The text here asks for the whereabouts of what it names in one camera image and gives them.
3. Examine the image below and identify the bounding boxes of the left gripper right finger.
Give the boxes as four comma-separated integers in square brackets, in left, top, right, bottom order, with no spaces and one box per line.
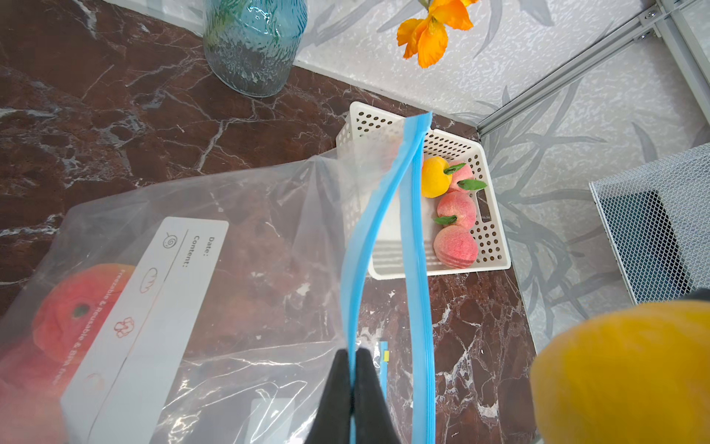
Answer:
[352,348,400,444]

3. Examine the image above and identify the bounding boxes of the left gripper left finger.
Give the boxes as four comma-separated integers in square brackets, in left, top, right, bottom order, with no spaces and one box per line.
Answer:
[305,350,352,444]

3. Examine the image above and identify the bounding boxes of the clear zip-top bag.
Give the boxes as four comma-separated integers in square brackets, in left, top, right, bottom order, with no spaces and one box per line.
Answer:
[150,338,347,443]
[1,114,436,443]

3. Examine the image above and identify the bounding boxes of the yellow peach with leaf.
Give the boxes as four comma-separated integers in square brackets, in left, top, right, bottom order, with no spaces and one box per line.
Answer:
[530,300,709,443]

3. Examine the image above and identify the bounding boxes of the pink peach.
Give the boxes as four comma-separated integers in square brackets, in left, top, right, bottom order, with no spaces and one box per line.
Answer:
[434,192,477,231]
[33,264,135,385]
[433,226,479,268]
[447,163,487,194]

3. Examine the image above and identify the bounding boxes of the white perforated plastic basket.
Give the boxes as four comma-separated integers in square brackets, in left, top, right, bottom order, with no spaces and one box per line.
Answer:
[336,102,511,276]

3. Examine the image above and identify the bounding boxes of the yellow peach left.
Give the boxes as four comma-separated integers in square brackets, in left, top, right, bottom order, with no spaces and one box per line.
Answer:
[422,157,465,199]

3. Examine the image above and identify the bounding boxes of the blue glass vase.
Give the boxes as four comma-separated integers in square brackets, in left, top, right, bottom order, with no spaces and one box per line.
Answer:
[203,0,308,98]

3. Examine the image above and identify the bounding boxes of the orange yellow flower bouquet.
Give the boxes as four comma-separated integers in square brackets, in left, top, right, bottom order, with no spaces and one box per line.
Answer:
[397,0,477,68]

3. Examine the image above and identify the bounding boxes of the white wire mesh basket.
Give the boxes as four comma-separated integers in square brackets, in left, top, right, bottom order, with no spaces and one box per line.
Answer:
[590,144,709,305]

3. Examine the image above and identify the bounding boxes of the aluminium frame rail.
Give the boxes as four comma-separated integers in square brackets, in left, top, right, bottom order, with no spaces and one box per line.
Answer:
[476,1,709,136]

